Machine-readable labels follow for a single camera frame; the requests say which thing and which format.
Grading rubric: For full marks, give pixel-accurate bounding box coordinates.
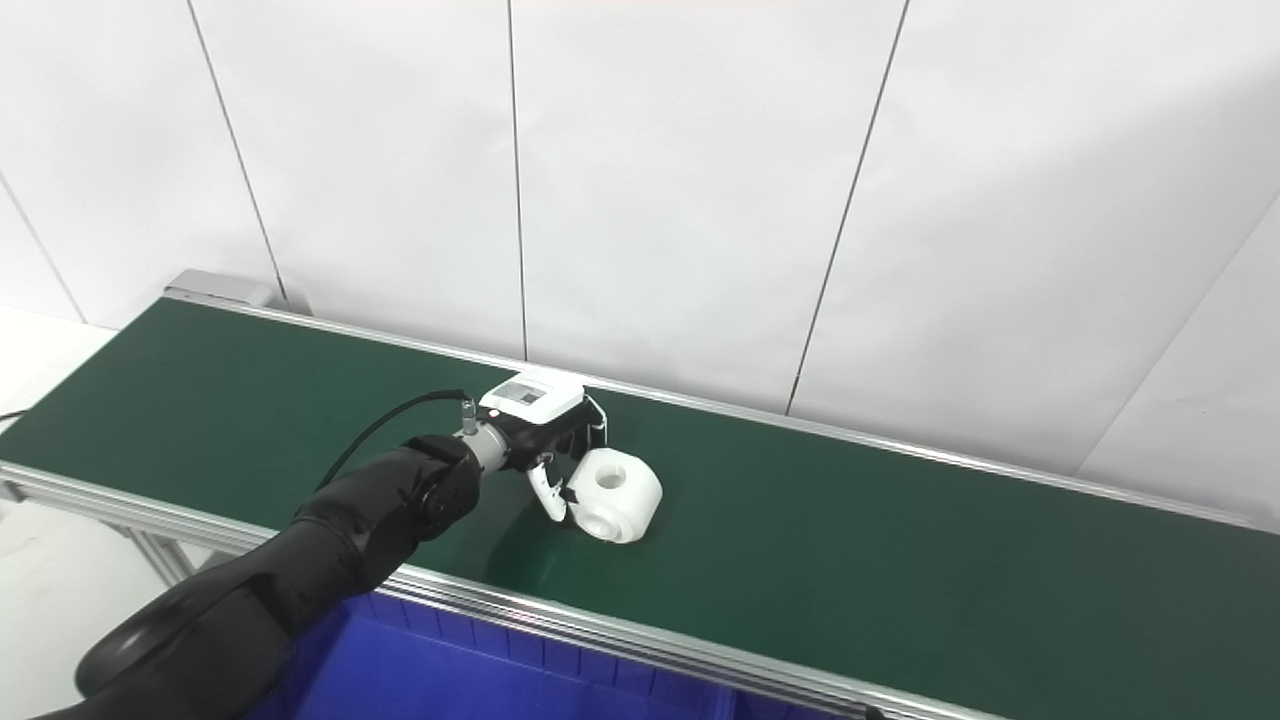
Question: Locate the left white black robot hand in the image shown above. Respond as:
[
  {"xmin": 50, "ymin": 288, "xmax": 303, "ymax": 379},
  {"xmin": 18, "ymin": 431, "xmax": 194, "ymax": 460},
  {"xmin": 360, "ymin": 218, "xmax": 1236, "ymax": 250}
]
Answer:
[{"xmin": 480, "ymin": 370, "xmax": 609, "ymax": 524}]

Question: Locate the white cylindrical plastic part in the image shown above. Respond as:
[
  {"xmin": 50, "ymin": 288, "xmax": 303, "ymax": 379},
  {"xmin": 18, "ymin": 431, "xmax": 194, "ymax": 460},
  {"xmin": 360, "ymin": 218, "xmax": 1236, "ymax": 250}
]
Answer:
[{"xmin": 566, "ymin": 447, "xmax": 664, "ymax": 545}]

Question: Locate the green conveyor belt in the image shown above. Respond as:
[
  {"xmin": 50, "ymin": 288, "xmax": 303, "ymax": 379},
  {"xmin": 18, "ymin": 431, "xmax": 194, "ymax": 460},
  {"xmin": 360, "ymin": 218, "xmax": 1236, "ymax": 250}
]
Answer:
[
  {"xmin": 0, "ymin": 298, "xmax": 1280, "ymax": 720},
  {"xmin": 0, "ymin": 290, "xmax": 1280, "ymax": 720}
]

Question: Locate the blue plastic bin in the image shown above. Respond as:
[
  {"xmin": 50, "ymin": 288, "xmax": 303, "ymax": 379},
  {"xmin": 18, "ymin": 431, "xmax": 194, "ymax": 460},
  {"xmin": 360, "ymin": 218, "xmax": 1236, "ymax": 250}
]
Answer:
[{"xmin": 245, "ymin": 590, "xmax": 851, "ymax": 720}]

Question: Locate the grey conveyor end box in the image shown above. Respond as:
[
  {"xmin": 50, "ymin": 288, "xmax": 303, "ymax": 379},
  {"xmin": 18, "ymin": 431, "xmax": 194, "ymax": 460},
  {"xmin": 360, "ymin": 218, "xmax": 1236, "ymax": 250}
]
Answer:
[{"xmin": 164, "ymin": 268, "xmax": 274, "ymax": 310}]

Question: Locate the aluminium conveyor support leg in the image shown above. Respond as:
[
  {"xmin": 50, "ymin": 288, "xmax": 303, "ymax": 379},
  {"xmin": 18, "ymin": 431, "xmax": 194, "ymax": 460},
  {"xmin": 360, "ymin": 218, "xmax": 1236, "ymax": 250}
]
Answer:
[{"xmin": 100, "ymin": 522, "xmax": 217, "ymax": 587}]

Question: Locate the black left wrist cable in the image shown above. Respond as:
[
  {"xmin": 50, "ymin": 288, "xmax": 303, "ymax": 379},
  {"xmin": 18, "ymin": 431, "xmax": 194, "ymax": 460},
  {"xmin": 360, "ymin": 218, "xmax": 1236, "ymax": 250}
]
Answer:
[{"xmin": 315, "ymin": 389, "xmax": 477, "ymax": 491}]

